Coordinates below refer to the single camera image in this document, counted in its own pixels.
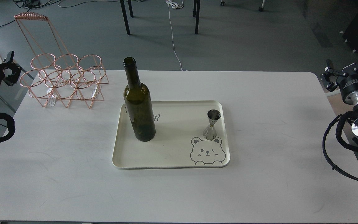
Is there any black table leg left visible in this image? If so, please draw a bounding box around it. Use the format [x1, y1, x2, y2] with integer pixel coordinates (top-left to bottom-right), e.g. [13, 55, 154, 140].
[119, 0, 134, 35]

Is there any dark green wine bottle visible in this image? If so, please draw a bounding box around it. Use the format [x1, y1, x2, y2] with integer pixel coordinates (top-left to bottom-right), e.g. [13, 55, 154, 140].
[123, 57, 156, 142]

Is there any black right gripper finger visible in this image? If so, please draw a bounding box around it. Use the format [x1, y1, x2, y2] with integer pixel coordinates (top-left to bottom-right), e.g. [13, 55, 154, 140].
[320, 73, 338, 92]
[324, 59, 338, 78]

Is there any silver steel jigger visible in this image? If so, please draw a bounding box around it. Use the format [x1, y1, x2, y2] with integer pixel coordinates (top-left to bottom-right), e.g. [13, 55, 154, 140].
[203, 109, 221, 140]

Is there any copper wire bottle rack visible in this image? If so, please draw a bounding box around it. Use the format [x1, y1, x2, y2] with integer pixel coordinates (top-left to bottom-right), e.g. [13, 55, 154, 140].
[14, 12, 110, 108]

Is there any white floor cable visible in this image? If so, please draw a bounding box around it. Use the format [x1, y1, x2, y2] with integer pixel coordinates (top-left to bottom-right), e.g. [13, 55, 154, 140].
[166, 0, 188, 71]

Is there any black table leg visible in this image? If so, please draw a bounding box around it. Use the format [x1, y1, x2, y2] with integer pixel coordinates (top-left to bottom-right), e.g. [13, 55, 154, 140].
[119, 0, 134, 35]
[193, 0, 201, 35]

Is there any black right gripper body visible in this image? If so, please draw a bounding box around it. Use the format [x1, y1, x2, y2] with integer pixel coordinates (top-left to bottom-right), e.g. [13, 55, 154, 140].
[337, 69, 358, 94]

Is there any black braided right cable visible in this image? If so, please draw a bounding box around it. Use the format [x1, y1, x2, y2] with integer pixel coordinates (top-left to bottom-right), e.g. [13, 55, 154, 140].
[322, 111, 358, 188]

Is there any black table leg right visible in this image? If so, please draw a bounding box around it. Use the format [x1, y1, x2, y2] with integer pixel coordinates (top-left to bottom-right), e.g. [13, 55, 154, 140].
[193, 0, 201, 35]

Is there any cream bear serving tray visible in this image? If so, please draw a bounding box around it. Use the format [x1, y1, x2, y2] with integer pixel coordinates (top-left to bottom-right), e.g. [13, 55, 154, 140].
[112, 100, 231, 169]

